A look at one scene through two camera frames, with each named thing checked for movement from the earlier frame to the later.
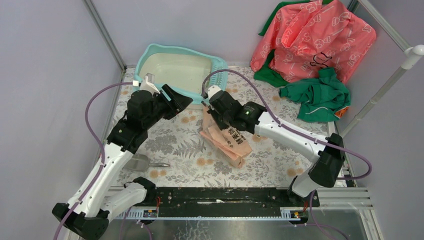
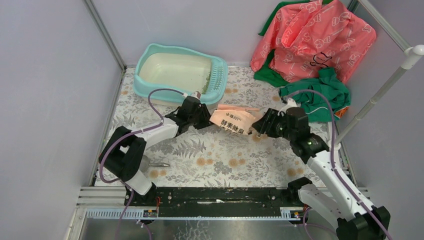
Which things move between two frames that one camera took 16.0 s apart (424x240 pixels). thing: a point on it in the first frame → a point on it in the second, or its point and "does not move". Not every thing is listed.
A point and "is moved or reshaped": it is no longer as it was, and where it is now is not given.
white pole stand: x=411 y=52 does not move
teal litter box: x=182 y=70 does not move
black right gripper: x=213 y=112 → x=262 y=125
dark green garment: x=265 y=77 does not move
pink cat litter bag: x=231 y=142 is moved or reshaped
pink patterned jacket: x=307 y=36 does not move
